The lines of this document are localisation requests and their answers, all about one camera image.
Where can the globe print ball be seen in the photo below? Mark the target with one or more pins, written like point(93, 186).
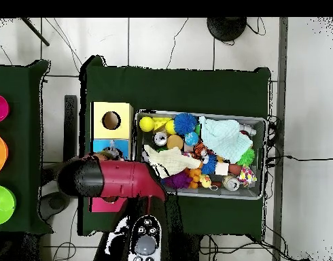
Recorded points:
point(191, 139)

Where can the silver soda can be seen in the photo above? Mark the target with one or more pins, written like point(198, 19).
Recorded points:
point(231, 183)

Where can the grey floor base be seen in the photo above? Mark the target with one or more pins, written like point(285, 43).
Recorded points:
point(53, 206)

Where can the mint green waffle cloth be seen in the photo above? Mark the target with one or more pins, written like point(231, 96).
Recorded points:
point(223, 138)

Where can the large blue spiky ball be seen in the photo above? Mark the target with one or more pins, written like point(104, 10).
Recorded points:
point(185, 123)

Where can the wooden box with three holes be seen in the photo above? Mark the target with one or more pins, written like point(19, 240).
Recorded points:
point(123, 130)

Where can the black rod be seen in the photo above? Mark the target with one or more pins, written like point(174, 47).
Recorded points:
point(36, 32)

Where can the black round floor base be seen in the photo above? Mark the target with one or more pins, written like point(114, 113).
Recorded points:
point(226, 28)

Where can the green plastic bowl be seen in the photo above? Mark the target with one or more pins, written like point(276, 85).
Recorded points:
point(2, 205)

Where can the purple spiky ball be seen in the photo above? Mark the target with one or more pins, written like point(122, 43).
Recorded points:
point(177, 180)

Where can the colourful polka dot pouch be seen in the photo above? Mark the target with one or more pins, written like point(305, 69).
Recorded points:
point(247, 175)

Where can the dark green side tablecloth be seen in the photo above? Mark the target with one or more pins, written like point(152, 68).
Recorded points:
point(19, 149)

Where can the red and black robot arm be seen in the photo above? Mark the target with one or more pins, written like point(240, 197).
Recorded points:
point(120, 176)

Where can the yellow tennis ball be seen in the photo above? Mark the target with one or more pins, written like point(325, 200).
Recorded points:
point(147, 124)

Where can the light green spiky ball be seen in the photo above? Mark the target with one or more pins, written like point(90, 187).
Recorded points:
point(246, 157)

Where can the cream waffle cloth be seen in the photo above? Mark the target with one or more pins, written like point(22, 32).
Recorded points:
point(169, 161)

